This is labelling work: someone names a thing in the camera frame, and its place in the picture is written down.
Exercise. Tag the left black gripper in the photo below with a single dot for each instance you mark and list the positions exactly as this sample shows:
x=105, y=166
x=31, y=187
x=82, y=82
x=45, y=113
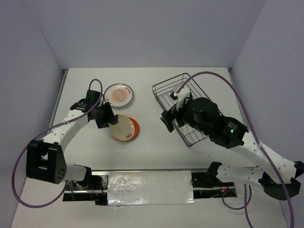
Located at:
x=109, y=116

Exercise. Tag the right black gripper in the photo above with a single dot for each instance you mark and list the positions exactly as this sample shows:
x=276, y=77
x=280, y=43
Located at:
x=166, y=117

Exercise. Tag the white plate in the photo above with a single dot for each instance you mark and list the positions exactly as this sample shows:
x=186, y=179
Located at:
x=119, y=95

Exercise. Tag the pink plate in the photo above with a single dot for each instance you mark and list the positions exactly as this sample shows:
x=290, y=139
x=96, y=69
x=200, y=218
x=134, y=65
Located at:
x=123, y=129

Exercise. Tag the orange plate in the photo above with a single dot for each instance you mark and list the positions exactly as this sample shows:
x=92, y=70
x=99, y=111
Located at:
x=136, y=126

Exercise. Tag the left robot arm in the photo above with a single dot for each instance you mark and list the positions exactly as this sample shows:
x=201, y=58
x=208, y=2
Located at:
x=45, y=157

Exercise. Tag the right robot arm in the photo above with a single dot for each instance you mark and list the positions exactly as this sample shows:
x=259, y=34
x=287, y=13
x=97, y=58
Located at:
x=273, y=173

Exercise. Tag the silver tape patch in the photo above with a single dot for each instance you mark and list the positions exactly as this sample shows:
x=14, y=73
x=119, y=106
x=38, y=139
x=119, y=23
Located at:
x=149, y=188

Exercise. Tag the metal wire dish rack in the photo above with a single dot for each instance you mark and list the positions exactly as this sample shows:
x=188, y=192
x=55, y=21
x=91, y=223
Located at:
x=185, y=99

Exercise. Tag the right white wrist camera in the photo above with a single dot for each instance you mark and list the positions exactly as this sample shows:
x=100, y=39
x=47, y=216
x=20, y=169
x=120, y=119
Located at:
x=179, y=94

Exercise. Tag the metal mounting rail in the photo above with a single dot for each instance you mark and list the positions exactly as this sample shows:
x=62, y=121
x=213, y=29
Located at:
x=97, y=192

